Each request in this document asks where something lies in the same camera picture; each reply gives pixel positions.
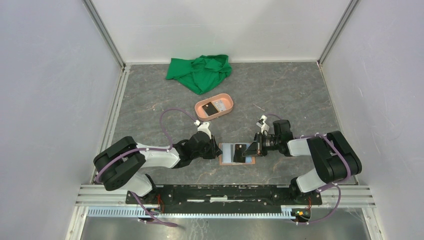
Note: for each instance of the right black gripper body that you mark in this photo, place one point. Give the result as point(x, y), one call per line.
point(262, 147)

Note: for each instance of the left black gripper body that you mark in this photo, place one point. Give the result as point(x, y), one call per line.
point(209, 152)

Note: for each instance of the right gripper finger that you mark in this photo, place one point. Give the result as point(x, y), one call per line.
point(257, 140)
point(253, 151)

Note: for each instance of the black card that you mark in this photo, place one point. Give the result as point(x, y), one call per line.
point(210, 109)
point(239, 148)

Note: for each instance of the brown leather card holder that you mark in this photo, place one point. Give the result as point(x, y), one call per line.
point(249, 160)

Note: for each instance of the white magstripe card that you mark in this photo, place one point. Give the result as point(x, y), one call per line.
point(227, 155)

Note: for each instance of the pink oval tray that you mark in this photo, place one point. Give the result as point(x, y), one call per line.
point(224, 97)

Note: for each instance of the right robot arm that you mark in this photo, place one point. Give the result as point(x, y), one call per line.
point(333, 158)

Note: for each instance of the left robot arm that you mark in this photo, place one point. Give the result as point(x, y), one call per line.
point(118, 166)

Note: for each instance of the black card under stack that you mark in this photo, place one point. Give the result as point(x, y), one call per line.
point(210, 109)

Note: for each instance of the silver card in tray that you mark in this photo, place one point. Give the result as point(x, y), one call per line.
point(219, 105)

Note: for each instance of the green cloth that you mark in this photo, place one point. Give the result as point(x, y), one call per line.
point(202, 74)

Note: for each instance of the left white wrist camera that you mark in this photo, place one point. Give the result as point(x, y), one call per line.
point(203, 127)

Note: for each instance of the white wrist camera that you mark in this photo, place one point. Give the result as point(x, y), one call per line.
point(203, 127)
point(261, 123)

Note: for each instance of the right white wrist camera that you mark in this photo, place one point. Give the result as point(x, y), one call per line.
point(261, 123)

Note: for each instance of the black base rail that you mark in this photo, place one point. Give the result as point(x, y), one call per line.
point(228, 199)

